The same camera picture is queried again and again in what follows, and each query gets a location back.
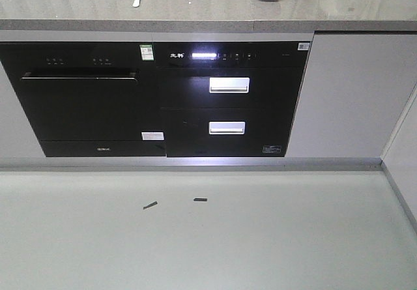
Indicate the lower silver drawer handle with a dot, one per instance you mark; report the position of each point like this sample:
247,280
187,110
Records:
226,128

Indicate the grey side cabinet door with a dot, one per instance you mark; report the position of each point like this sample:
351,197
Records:
399,157

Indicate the grey cabinet door panel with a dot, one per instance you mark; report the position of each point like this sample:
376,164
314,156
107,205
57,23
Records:
355,87

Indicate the upper silver drawer handle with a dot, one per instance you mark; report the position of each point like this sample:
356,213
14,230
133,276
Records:
229,85

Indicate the black tape strip left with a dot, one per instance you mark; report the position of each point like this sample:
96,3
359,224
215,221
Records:
150,205

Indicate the silver drawer handle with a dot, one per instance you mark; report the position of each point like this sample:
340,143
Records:
229,85
226,128

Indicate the black built-in dishwasher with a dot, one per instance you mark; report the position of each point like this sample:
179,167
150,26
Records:
87,99

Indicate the black disinfection cabinet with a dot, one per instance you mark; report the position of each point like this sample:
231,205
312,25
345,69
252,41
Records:
183,69

